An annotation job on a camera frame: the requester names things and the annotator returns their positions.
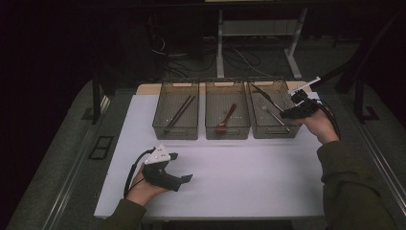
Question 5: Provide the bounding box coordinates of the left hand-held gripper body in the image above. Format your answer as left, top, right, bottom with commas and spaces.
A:
141, 144, 185, 193

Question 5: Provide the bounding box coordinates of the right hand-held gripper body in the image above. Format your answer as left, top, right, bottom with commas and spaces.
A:
286, 76, 322, 120

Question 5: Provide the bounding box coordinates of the steel fork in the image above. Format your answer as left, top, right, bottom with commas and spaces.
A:
259, 103, 292, 133

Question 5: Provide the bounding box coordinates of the smoky clear plastic bin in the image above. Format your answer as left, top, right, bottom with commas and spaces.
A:
151, 80, 200, 141
246, 78, 304, 140
204, 79, 252, 141

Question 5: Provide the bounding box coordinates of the black chopstick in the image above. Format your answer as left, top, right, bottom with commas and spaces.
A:
166, 94, 193, 130
164, 95, 197, 133

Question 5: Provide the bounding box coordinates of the brown wooden spoon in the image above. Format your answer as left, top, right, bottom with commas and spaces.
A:
215, 103, 238, 135

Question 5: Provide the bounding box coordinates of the person's left hand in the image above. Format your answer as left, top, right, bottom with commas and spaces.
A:
125, 162, 169, 207

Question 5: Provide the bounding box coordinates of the person's right hand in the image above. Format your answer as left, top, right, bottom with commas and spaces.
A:
292, 107, 340, 146

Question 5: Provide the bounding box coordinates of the black metal stand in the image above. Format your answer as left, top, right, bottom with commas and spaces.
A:
80, 66, 103, 126
353, 78, 381, 125

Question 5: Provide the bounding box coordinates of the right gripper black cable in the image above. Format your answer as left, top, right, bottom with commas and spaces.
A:
314, 98, 342, 140

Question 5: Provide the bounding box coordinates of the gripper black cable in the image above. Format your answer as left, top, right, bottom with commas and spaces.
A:
314, 98, 342, 140
123, 147, 157, 199

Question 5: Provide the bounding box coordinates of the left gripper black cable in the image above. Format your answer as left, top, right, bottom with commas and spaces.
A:
123, 147, 157, 199

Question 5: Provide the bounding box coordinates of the white metal table frame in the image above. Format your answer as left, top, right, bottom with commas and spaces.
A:
215, 8, 309, 81

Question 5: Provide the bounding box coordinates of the tangle of floor cables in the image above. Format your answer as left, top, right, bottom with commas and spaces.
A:
148, 32, 273, 80

